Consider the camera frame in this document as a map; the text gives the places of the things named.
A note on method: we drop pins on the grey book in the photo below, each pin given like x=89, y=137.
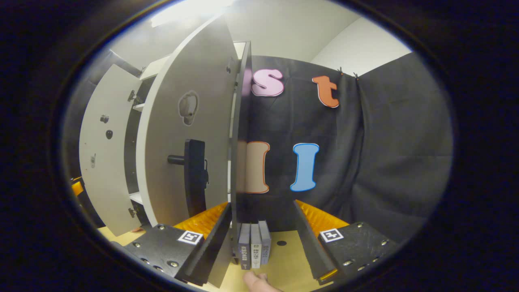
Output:
x=265, y=243

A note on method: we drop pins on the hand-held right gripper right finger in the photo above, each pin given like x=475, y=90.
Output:
x=316, y=247

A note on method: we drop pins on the white cabinet shelf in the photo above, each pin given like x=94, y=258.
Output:
x=136, y=197

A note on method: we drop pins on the black backdrop cloth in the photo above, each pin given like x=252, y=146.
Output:
x=385, y=154

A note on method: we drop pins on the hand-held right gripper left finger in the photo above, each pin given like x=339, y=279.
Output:
x=194, y=255

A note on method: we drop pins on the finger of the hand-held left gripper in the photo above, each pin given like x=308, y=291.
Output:
x=78, y=190

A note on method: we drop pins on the white shoe cabinet door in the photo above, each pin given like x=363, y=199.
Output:
x=105, y=182
x=170, y=121

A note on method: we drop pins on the metal door hinge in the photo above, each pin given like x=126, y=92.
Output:
x=131, y=213

